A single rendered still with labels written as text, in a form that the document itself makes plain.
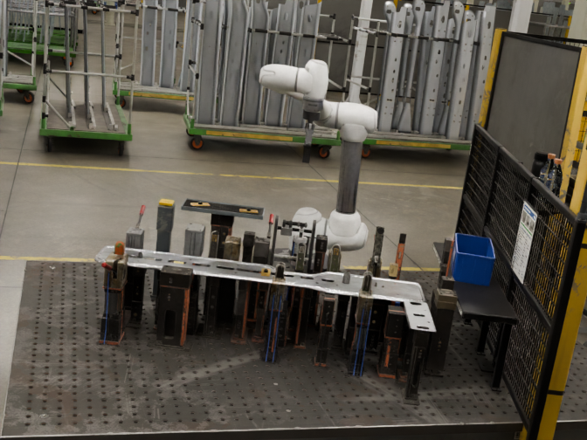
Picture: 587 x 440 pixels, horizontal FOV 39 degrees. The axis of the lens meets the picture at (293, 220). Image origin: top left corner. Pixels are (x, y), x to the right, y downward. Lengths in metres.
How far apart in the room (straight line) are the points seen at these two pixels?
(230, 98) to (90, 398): 7.63
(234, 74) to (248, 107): 0.53
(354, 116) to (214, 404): 1.63
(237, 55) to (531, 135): 5.26
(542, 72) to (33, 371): 3.92
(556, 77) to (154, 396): 3.60
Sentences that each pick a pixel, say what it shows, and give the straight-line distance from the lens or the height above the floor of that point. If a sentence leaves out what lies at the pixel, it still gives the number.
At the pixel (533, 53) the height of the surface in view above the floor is 1.88.
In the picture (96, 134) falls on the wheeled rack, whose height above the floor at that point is 0.26.
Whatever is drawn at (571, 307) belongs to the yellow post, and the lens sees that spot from 3.12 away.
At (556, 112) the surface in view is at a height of 1.56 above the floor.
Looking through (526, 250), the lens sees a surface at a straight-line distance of 3.41.
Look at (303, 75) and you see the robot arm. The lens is 3.53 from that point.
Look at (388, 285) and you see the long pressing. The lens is 3.58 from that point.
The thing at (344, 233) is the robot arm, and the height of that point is 1.00.
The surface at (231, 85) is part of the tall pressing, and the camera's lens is 10.41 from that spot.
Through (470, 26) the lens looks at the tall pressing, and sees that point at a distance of 11.53.
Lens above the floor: 2.22
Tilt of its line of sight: 16 degrees down
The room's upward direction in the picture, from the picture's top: 7 degrees clockwise
